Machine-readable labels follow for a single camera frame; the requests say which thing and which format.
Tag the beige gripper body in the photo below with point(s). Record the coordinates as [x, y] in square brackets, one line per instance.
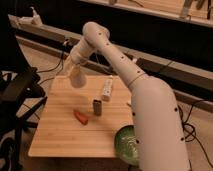
[71, 69]

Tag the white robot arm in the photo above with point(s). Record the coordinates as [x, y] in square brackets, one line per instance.
[157, 124]

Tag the dark grey eraser block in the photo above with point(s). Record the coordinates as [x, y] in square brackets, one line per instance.
[97, 107]

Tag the green ceramic bowl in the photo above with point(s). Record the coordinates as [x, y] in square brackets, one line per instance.
[125, 145]

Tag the white tube bottle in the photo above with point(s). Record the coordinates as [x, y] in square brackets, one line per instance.
[107, 89]

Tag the black chair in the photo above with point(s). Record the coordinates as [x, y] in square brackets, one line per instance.
[24, 85]

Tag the orange carrot toy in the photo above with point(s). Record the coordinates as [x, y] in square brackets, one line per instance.
[81, 117]

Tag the wooden table board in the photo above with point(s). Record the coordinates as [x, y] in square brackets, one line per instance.
[60, 134]

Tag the white spray bottle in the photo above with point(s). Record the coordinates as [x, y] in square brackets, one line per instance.
[36, 17]

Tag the grey metal rail beam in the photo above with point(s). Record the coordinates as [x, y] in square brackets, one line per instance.
[173, 70]

